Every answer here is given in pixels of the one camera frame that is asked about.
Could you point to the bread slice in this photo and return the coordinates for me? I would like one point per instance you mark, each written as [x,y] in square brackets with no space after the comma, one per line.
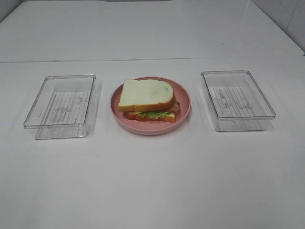
[146,95]
[168,118]

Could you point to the clear plastic right tray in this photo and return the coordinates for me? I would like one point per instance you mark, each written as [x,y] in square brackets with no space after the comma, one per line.
[235,101]

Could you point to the yellow cheese slice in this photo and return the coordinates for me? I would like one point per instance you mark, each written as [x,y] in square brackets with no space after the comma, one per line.
[135,112]

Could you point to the bacon strip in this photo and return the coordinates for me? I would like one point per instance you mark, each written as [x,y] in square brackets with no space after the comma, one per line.
[175,107]

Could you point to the clear plastic tray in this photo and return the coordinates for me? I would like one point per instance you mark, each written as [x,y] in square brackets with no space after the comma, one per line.
[65,107]
[235,101]

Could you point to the green lettuce leaf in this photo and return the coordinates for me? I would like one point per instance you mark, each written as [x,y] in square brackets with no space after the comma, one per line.
[154,114]

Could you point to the clear plastic left tray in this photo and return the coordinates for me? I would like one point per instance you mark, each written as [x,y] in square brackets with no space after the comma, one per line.
[65,107]

